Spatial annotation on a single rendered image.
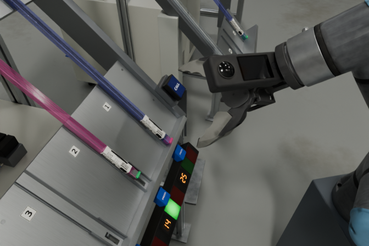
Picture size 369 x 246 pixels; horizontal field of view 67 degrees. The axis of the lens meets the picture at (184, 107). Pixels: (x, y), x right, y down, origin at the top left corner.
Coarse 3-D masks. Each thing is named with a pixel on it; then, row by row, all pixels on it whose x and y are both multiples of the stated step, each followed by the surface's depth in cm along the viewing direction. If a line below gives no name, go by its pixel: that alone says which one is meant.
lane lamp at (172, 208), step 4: (172, 200) 57; (168, 204) 56; (172, 204) 57; (176, 204) 58; (168, 208) 56; (172, 208) 57; (176, 208) 57; (180, 208) 58; (168, 212) 56; (172, 212) 56; (176, 212) 57; (172, 216) 56; (176, 216) 57
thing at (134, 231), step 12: (180, 120) 64; (180, 132) 62; (168, 144) 60; (168, 156) 57; (156, 168) 56; (156, 180) 52; (156, 192) 51; (144, 204) 49; (144, 216) 48; (132, 228) 46; (132, 240) 45
